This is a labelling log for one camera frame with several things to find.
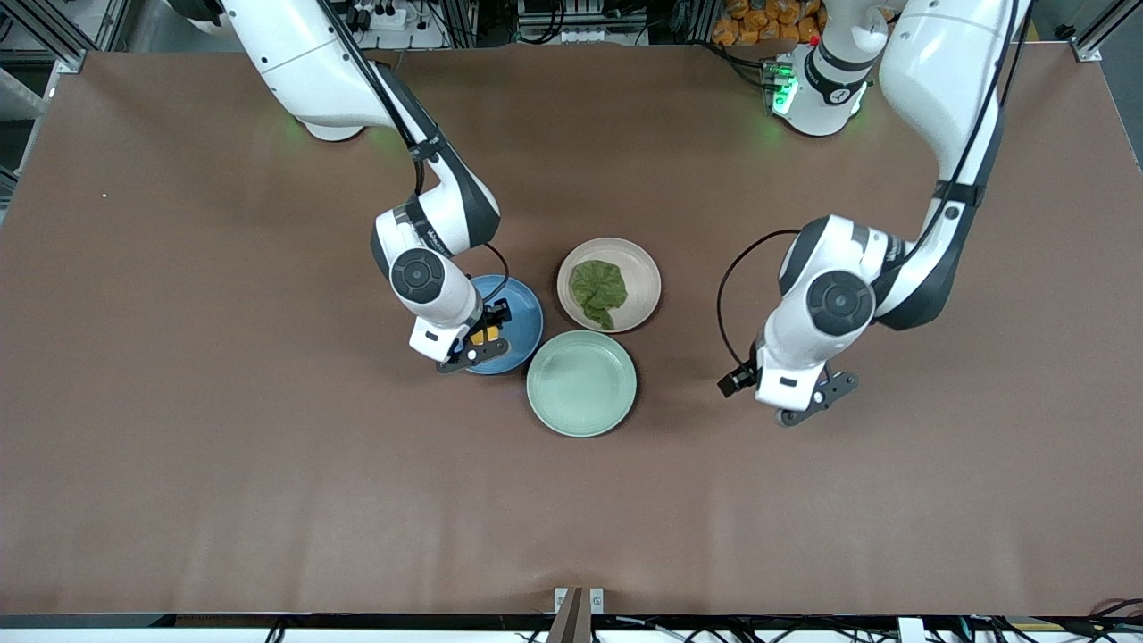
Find green lettuce leaf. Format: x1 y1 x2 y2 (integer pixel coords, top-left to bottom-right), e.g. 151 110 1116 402
570 259 629 331

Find blue plate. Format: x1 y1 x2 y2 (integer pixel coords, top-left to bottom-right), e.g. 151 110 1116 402
460 274 545 376

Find mint green plate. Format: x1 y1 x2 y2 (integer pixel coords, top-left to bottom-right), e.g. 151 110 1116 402
526 330 638 438

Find beige pink plate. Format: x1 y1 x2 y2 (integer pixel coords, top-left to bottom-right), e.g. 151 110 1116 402
556 237 663 334

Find white power strip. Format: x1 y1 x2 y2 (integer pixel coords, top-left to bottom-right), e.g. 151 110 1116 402
344 0 447 51

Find bag of oranges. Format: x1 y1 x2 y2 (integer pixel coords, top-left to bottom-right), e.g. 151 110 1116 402
712 0 827 47

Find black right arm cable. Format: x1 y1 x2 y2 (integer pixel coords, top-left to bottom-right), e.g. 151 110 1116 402
317 0 512 309

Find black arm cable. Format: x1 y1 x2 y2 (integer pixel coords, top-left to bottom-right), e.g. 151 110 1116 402
317 0 512 309
716 0 1024 372

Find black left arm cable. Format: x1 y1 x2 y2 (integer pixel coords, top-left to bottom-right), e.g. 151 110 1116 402
716 0 1024 372

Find metal table edge bracket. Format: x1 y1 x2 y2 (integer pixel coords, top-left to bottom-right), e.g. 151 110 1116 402
554 587 605 643

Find aluminium frame profile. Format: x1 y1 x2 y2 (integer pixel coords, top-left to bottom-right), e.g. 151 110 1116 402
0 0 135 74
1067 0 1143 63

